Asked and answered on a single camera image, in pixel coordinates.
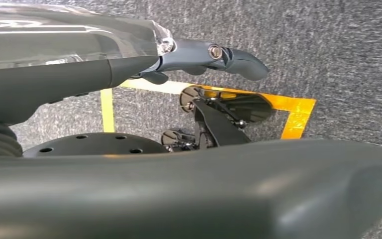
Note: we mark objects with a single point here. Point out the yellow floor tape square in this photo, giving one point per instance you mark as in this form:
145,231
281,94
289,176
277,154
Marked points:
296,112

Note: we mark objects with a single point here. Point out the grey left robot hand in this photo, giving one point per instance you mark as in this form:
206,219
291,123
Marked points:
177,198

